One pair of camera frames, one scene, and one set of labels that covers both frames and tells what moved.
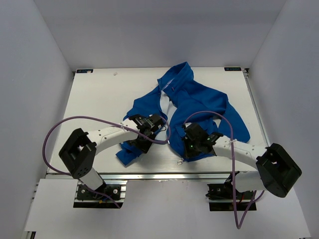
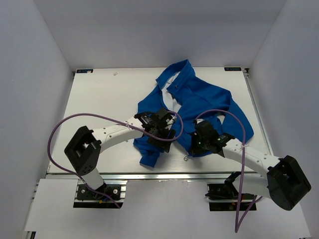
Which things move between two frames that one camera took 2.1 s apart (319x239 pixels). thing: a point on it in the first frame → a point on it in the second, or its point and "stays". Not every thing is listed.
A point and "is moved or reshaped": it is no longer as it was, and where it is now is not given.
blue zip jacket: [179, 100] is moved or reshaped
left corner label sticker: [83, 70] stays
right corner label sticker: [233, 68] stays
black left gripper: [143, 147] → [164, 145]
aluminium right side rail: [246, 74] stays
